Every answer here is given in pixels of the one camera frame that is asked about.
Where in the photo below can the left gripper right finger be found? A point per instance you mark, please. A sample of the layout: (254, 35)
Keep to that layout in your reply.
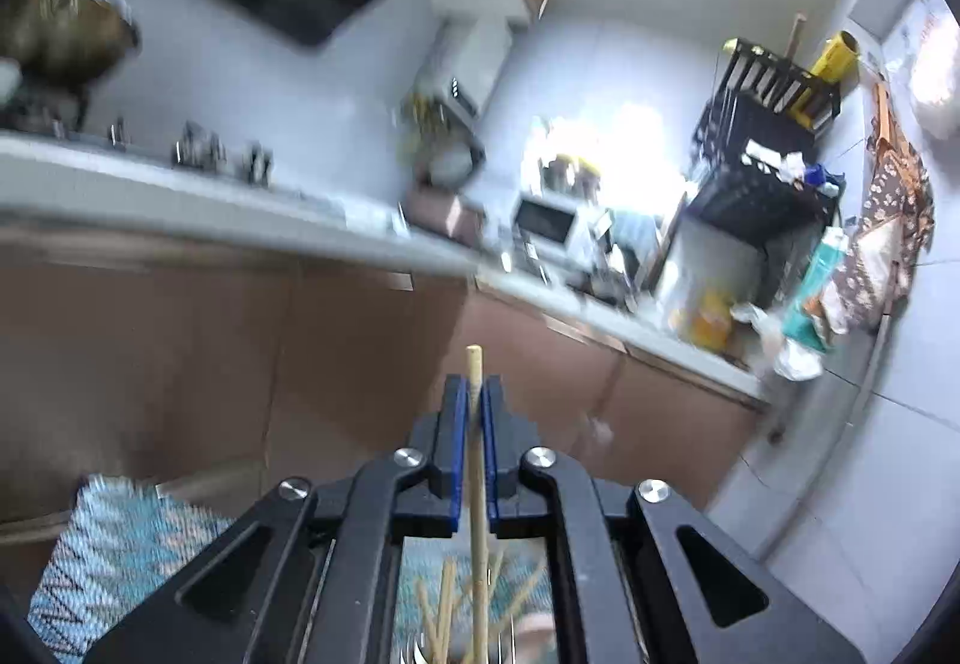
(637, 573)

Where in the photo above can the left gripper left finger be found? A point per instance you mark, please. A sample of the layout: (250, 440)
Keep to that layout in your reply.
(309, 573)

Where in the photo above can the wooden chopstick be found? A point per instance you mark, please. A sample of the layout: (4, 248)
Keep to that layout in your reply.
(477, 506)

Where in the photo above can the zigzag woven table mat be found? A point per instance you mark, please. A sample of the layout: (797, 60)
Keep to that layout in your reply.
(124, 539)

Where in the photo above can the lower brown cabinets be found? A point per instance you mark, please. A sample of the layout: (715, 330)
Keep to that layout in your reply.
(216, 371)

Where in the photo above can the white microwave oven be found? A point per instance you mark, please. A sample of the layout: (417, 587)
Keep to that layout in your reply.
(557, 226)

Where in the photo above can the rice cooker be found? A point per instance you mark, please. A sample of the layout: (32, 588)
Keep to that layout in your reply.
(436, 202)

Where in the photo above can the patterned hanging cloth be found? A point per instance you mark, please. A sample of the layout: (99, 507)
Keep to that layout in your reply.
(897, 221)

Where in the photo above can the white water heater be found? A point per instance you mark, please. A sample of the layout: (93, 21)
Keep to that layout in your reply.
(464, 64)

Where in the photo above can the black wall rack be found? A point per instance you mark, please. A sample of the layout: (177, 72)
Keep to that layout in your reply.
(755, 161)

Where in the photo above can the brass wok with handle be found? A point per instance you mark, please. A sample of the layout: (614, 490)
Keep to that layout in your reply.
(68, 43)

